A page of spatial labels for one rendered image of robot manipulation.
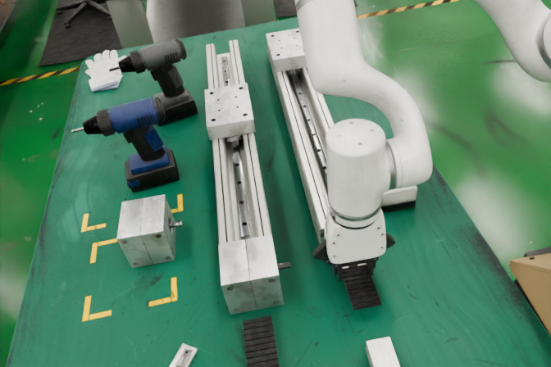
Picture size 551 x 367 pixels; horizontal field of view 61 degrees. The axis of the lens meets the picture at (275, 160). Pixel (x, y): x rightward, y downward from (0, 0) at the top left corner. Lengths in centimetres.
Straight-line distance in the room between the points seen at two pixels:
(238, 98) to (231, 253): 44
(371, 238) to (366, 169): 18
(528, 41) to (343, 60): 38
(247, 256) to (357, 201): 25
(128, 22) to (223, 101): 143
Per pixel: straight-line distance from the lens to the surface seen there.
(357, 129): 68
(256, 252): 86
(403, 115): 71
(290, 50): 134
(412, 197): 102
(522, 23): 94
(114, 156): 131
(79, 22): 426
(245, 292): 85
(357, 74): 70
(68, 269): 109
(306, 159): 103
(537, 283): 92
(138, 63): 126
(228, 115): 112
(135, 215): 99
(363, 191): 70
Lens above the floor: 155
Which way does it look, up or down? 42 degrees down
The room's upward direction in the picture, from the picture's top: 8 degrees counter-clockwise
